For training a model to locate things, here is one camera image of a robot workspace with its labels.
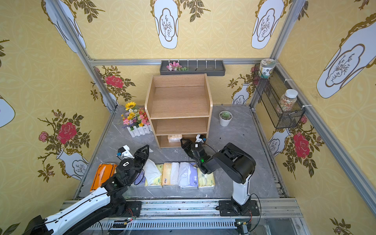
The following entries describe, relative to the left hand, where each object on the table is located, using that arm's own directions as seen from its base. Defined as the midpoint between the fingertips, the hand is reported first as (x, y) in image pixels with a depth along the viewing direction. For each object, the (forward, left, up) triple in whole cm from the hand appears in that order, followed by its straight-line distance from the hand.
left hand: (144, 146), depth 80 cm
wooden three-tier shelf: (+15, -19, +15) cm, 29 cm away
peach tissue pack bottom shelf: (+11, -16, -10) cm, 21 cm away
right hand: (+10, -22, -8) cm, 25 cm away
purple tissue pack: (-14, +2, -10) cm, 17 cm away
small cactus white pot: (+25, -51, -7) cm, 57 cm away
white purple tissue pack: (-13, -23, -9) cm, 29 cm away
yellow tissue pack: (-12, -5, -8) cm, 16 cm away
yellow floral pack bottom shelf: (-16, -33, -10) cm, 38 cm away
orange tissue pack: (-10, +22, -9) cm, 25 cm away
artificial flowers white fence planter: (+19, +9, -1) cm, 21 cm away
